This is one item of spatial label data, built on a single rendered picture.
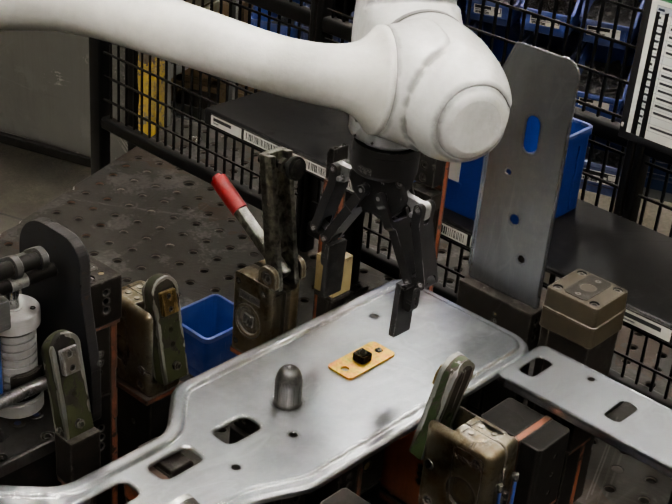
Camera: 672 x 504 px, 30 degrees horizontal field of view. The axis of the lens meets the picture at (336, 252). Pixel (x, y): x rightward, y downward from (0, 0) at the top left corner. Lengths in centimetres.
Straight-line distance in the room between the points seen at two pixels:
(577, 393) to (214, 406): 43
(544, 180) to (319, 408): 41
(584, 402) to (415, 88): 52
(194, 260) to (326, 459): 101
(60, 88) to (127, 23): 275
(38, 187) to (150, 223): 176
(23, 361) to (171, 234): 102
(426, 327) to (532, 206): 20
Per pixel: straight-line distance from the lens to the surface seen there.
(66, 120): 397
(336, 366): 148
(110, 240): 237
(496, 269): 167
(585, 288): 161
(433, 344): 155
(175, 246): 235
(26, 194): 412
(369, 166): 135
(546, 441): 145
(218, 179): 158
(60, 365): 135
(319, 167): 192
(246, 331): 160
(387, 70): 113
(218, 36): 116
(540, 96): 156
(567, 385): 152
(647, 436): 146
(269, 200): 150
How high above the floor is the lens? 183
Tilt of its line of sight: 29 degrees down
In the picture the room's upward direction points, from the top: 5 degrees clockwise
